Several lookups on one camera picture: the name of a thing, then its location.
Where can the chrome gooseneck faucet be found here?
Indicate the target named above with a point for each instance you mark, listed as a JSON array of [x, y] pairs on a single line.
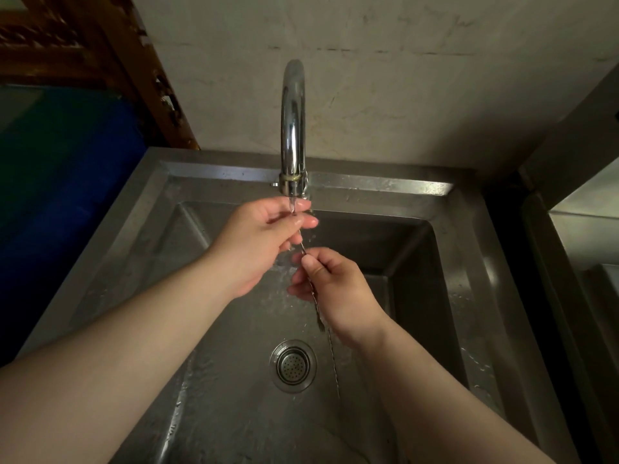
[[293, 120]]

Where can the steel counter unit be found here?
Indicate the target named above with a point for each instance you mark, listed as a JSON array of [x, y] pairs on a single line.
[[575, 265]]

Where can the person's right forearm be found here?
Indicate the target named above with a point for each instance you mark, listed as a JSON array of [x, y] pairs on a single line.
[[435, 401]]

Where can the blue plastic sheet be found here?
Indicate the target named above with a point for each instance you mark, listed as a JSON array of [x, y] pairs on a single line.
[[63, 198]]

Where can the person's right hand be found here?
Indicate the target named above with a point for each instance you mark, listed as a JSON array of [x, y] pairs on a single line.
[[346, 297]]

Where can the carved dark wooden frame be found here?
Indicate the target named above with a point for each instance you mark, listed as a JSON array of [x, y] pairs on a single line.
[[121, 57]]

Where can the person's right thumb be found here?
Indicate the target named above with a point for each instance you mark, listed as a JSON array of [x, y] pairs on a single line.
[[317, 273]]

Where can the round metal drain strainer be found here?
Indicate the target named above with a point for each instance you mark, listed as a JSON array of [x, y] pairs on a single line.
[[293, 366]]

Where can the person's left thumb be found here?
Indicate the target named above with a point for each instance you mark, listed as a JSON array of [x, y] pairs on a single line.
[[302, 222]]

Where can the person's left hand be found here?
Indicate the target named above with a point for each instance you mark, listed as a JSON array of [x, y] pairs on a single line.
[[251, 246]]

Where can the person's left forearm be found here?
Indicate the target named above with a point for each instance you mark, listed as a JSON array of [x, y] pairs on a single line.
[[111, 362]]

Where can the stainless steel sink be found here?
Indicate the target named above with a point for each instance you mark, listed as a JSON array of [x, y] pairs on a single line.
[[435, 265]]

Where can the thin twisted metal bar spoon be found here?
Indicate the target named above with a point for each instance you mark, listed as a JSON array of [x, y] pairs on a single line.
[[302, 250]]

